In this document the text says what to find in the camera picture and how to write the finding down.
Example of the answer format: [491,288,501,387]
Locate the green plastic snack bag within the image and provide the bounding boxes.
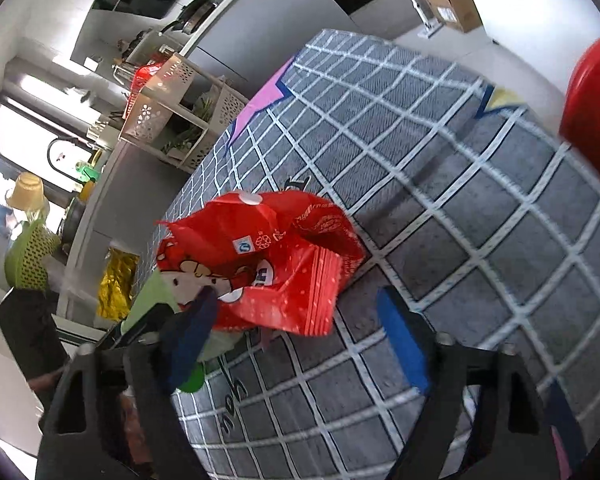
[120,270,244,393]

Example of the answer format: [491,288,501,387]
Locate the red snack wrapper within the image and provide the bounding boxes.
[156,190,365,337]

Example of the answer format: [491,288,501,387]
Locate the red trash bin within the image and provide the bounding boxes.
[559,39,600,175]

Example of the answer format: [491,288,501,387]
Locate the grey kitchen counter cabinet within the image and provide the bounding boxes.
[181,0,422,98]

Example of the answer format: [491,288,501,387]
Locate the gold foil bag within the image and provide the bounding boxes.
[96,247,140,322]

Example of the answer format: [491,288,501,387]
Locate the grey checked tablecloth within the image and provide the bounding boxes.
[166,29,600,479]

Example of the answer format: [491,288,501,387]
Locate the green perforated basket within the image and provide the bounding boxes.
[4,219,60,292]

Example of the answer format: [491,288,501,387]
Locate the beige plastic storage rack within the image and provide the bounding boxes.
[119,53,248,174]

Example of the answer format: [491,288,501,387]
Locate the red plastic bag on rack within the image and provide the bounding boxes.
[130,63,162,96]

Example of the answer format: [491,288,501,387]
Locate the white stick vacuum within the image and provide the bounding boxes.
[411,0,442,39]

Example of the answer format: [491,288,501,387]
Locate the black wok on stove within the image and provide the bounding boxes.
[160,0,216,35]

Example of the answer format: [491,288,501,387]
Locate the brown cardboard box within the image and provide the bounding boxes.
[426,0,482,34]

